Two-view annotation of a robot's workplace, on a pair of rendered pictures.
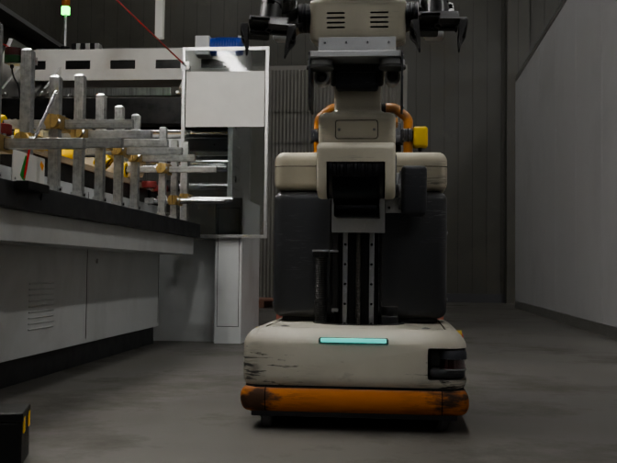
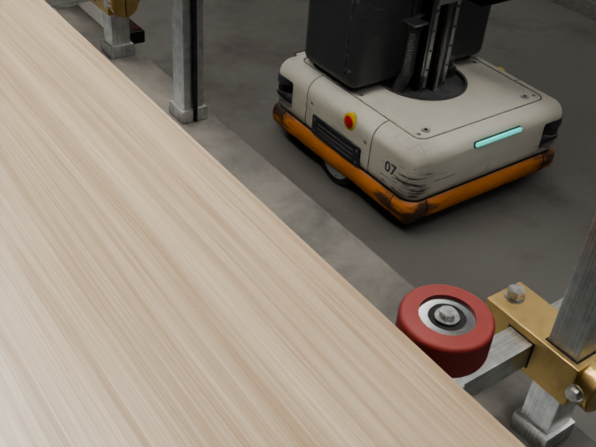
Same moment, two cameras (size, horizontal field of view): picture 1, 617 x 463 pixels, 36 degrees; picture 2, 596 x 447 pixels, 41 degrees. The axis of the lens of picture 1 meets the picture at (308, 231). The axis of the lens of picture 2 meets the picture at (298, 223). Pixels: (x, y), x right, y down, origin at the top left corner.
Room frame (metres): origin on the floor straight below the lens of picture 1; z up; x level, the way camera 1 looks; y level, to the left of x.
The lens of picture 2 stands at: (1.56, 1.61, 1.35)
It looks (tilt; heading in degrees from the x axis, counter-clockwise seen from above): 37 degrees down; 316
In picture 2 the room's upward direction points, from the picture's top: 5 degrees clockwise
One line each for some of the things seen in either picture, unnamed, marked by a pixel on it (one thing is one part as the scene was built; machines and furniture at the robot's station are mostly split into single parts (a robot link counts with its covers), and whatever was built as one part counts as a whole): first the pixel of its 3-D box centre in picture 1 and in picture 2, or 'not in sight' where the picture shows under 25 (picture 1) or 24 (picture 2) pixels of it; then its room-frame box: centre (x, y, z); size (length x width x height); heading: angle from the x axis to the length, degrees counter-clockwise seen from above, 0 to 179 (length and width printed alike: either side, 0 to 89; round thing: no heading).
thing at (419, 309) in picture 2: not in sight; (435, 358); (1.81, 1.18, 0.85); 0.08 x 0.08 x 0.11
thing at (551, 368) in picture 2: not in sight; (548, 347); (1.78, 1.03, 0.80); 0.14 x 0.06 x 0.05; 174
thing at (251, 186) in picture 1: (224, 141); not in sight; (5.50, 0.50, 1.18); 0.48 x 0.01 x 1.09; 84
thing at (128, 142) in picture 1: (107, 142); not in sight; (3.79, 0.82, 0.95); 0.50 x 0.04 x 0.04; 84
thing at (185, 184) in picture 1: (185, 184); not in sight; (5.24, 0.70, 0.91); 0.04 x 0.04 x 0.48; 84
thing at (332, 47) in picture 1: (356, 73); not in sight; (2.61, -0.13, 0.99); 0.28 x 0.16 x 0.22; 84
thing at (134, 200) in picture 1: (135, 166); not in sight; (4.25, 0.79, 0.90); 0.04 x 0.04 x 0.48; 84
